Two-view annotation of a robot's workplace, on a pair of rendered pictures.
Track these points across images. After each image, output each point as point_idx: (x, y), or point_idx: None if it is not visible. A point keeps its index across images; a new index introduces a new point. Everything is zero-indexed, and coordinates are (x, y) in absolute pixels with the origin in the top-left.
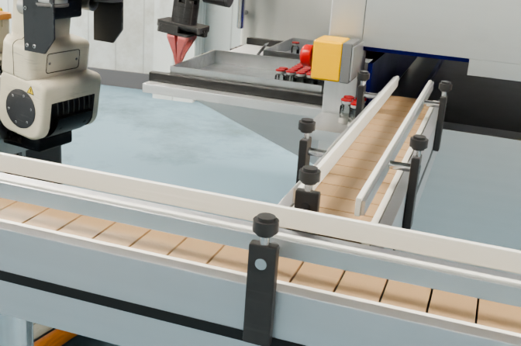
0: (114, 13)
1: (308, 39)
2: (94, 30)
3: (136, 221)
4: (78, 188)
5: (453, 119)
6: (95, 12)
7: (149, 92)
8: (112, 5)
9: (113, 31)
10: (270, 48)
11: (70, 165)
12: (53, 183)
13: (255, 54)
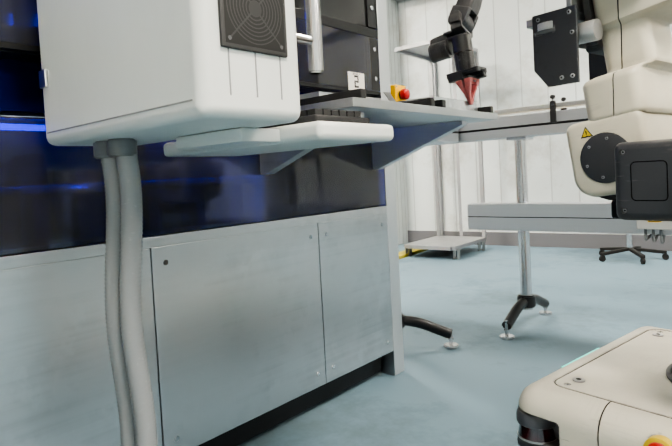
0: (545, 50)
1: (303, 94)
2: (578, 69)
3: None
4: (502, 117)
5: None
6: (574, 46)
7: (492, 120)
8: (548, 40)
9: (547, 72)
10: (373, 98)
11: (502, 109)
12: (509, 116)
13: (399, 101)
